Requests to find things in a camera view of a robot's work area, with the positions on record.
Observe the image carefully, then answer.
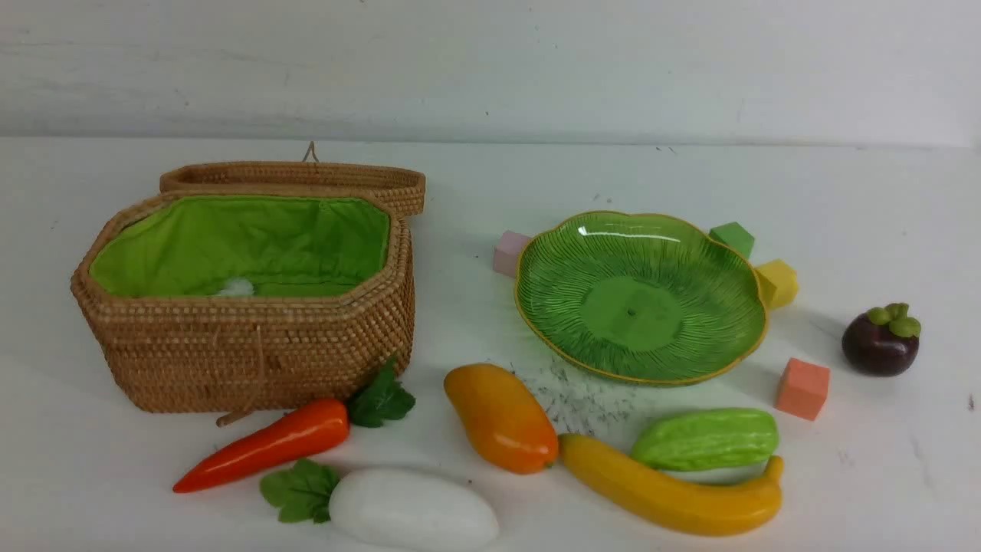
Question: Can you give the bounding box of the orange yellow plastic mango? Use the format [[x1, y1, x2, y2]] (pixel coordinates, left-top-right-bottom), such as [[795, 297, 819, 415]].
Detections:
[[444, 363, 559, 475]]

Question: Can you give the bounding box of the orange plastic carrot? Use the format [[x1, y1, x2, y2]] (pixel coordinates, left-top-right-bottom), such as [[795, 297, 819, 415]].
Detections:
[[172, 360, 416, 495]]

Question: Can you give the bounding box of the white plastic radish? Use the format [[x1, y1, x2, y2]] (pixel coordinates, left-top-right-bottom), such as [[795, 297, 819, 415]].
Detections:
[[259, 458, 500, 551]]

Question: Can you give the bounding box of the green plastic bitter gourd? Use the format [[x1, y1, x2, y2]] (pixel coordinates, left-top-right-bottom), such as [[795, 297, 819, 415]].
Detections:
[[630, 408, 780, 472]]

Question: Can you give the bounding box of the yellow plastic banana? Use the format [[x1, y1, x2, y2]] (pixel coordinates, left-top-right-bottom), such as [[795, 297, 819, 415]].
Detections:
[[559, 434, 784, 537]]

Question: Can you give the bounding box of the purple plastic mangosteen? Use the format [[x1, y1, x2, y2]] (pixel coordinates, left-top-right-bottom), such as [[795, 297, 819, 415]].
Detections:
[[842, 303, 922, 377]]

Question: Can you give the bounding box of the pink foam cube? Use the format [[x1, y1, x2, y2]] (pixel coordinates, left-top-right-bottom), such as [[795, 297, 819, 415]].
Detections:
[[493, 231, 532, 278]]

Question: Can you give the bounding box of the woven wicker basket lid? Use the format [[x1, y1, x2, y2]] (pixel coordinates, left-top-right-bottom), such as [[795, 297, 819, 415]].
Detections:
[[159, 160, 426, 217]]

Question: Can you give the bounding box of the green leaf-shaped glass plate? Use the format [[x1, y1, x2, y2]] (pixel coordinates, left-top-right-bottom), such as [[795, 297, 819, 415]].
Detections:
[[513, 211, 769, 387]]

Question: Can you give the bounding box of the woven wicker basket green lining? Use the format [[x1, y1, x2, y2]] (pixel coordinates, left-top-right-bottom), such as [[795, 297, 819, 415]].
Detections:
[[71, 189, 416, 414]]

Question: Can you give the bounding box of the green foam cube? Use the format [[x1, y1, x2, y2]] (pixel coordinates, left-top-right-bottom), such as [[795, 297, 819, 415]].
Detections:
[[709, 222, 756, 261]]

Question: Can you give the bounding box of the yellow foam cube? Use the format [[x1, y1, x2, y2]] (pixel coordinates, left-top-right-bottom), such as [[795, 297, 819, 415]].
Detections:
[[756, 259, 799, 311]]

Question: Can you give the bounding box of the orange foam cube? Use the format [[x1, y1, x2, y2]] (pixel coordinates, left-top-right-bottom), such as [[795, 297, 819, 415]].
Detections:
[[774, 357, 831, 422]]

